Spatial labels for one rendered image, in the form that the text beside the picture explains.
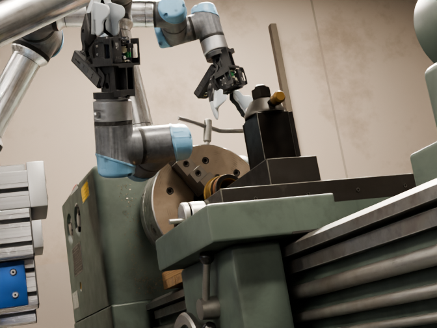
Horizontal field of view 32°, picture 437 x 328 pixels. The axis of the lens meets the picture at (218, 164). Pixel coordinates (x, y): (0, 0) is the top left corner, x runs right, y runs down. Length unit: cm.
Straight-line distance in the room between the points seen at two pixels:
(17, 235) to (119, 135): 27
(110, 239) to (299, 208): 94
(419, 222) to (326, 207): 31
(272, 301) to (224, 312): 9
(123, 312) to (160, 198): 31
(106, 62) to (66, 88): 317
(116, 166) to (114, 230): 59
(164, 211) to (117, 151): 48
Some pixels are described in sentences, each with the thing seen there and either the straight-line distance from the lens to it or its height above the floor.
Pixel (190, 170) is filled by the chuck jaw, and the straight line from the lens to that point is 192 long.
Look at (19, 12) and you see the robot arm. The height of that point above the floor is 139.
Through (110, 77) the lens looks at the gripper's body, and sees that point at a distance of 146.
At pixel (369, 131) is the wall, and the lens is 500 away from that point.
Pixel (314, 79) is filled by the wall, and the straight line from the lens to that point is 498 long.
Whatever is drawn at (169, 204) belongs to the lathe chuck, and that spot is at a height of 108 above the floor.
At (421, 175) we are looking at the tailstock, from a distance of 99.
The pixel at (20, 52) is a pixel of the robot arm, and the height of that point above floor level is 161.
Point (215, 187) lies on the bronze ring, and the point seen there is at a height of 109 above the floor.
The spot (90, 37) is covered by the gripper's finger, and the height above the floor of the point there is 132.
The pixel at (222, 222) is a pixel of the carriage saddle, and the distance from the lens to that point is 112.
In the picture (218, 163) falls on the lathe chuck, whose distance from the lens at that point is 200.
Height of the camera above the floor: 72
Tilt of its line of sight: 13 degrees up
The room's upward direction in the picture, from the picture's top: 9 degrees counter-clockwise
